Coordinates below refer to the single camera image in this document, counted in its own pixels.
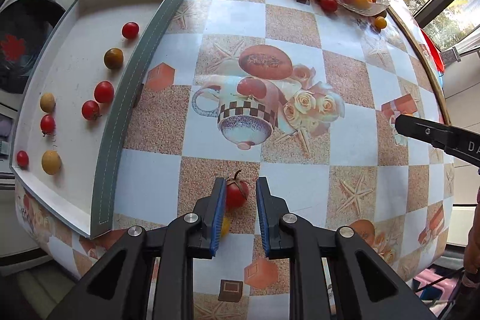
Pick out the yellow cherry tomato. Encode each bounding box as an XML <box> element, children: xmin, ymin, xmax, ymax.
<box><xmin>220</xmin><ymin>217</ymin><xmax>231</xmax><ymax>238</ymax></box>

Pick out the checkered printed tablecloth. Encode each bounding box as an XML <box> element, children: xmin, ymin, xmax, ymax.
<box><xmin>16</xmin><ymin>0</ymin><xmax>454</xmax><ymax>319</ymax></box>

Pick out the grey shallow tray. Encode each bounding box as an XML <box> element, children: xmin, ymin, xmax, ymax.
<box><xmin>10</xmin><ymin>0</ymin><xmax>183</xmax><ymax>239</ymax></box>

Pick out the red stemmed cherry tomato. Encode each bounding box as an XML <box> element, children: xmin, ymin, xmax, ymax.
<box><xmin>226</xmin><ymin>170</ymin><xmax>250</xmax><ymax>210</ymax></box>

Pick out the red tomato in tray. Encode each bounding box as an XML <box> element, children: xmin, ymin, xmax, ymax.
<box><xmin>81</xmin><ymin>100</ymin><xmax>101</xmax><ymax>121</ymax></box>

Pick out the white washing machine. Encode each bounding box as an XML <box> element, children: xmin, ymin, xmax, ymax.
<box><xmin>1</xmin><ymin>0</ymin><xmax>65</xmax><ymax>110</ymax></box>

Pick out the yellow tomato near bowl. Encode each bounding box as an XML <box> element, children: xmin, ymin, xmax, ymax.
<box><xmin>373</xmin><ymin>16</ymin><xmax>387</xmax><ymax>30</ymax></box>

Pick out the brown-green tomato in tray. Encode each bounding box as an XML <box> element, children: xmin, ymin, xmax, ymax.
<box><xmin>103</xmin><ymin>48</ymin><xmax>124</xmax><ymax>70</ymax></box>

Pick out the red tomato tray far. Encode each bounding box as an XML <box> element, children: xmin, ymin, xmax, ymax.
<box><xmin>121</xmin><ymin>22</ymin><xmax>140</xmax><ymax>40</ymax></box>

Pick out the red plastic basin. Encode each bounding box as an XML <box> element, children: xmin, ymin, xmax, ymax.
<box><xmin>421</xmin><ymin>29</ymin><xmax>445</xmax><ymax>76</ymax></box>

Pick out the red tomato tray corner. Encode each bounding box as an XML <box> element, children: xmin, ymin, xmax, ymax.
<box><xmin>16</xmin><ymin>150</ymin><xmax>29</xmax><ymax>169</ymax></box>

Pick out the tan longan fruit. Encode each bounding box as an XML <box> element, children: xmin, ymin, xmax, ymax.
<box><xmin>41</xmin><ymin>150</ymin><xmax>62</xmax><ymax>175</ymax></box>
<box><xmin>39</xmin><ymin>93</ymin><xmax>56</xmax><ymax>114</ymax></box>

